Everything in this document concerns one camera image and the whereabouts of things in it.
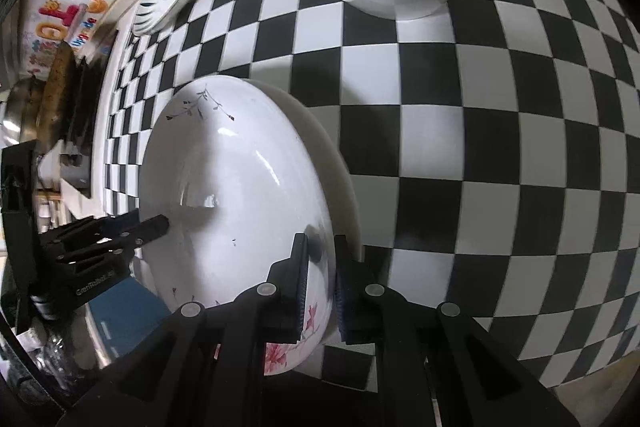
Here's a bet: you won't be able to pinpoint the wooden cutting board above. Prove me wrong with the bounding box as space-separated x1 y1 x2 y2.
39 41 77 148

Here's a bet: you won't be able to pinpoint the colourful wall stickers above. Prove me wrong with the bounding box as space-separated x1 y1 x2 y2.
27 0 110 58

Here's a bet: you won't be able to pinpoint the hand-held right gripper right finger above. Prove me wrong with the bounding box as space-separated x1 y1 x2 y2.
334 234 581 427

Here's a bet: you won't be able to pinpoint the metal pot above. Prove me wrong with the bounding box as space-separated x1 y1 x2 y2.
0 76 46 148

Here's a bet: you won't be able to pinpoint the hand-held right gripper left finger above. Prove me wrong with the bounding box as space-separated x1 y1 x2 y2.
55 233 312 427

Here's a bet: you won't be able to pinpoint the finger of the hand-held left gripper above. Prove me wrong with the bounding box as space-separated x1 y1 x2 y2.
55 214 171 276
42 210 142 254

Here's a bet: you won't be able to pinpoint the white bowl with floral print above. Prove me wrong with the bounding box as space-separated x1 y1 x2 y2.
138 75 336 376

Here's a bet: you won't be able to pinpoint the blue box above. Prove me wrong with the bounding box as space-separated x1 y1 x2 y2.
89 274 173 368

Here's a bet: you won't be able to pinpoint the black and white checkered cloth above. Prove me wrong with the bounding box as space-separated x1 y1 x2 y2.
102 0 640 393

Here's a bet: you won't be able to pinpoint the plain white plate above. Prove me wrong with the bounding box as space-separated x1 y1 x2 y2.
250 79 362 264

